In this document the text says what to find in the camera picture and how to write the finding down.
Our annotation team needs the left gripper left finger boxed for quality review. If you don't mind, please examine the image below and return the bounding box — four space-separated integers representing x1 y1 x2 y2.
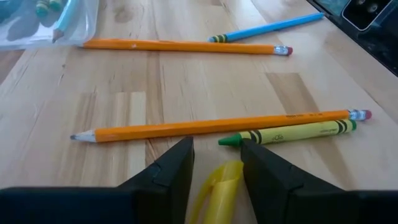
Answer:
0 136 195 224

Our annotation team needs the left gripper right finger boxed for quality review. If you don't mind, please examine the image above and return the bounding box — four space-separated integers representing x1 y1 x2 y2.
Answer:
241 139 398 224

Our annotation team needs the green crayon yellow-green label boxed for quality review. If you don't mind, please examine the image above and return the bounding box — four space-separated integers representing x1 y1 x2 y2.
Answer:
217 119 358 147

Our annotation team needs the yellow highlighter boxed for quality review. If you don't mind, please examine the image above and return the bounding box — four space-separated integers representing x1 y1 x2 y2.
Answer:
189 160 245 224

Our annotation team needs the orange pencil red eraser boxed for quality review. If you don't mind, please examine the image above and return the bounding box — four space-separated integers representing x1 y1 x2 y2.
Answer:
76 37 294 57
70 108 373 144

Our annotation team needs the blue pencil green ferrule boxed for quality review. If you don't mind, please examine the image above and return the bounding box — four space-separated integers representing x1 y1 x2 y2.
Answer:
207 11 325 44

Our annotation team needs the clear plastic supply box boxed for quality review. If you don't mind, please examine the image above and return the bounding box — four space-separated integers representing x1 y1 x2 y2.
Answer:
0 0 100 51

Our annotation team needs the black equipment top right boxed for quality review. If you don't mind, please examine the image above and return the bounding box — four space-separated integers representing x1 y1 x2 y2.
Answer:
306 0 398 78

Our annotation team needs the light blue pencil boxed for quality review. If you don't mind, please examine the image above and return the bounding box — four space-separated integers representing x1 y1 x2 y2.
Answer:
51 0 79 44

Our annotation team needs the teal pencil banded end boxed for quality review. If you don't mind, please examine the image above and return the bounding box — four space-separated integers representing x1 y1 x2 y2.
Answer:
35 0 50 18

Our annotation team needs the black depth camera module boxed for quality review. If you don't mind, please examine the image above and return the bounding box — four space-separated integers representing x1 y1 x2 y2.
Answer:
341 0 394 32

